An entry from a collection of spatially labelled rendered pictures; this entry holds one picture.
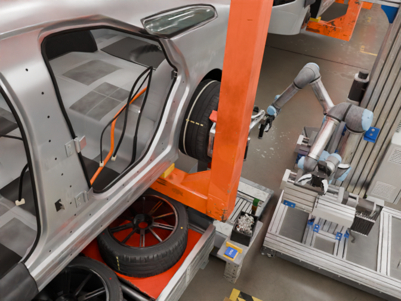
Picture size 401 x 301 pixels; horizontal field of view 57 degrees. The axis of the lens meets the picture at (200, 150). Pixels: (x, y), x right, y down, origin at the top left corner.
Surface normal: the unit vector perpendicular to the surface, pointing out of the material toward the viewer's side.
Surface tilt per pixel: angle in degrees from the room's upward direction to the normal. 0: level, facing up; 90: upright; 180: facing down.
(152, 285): 0
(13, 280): 70
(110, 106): 6
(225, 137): 90
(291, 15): 91
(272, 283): 0
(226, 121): 90
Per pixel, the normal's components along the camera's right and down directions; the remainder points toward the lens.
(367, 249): 0.07, -0.78
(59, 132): 0.86, 0.22
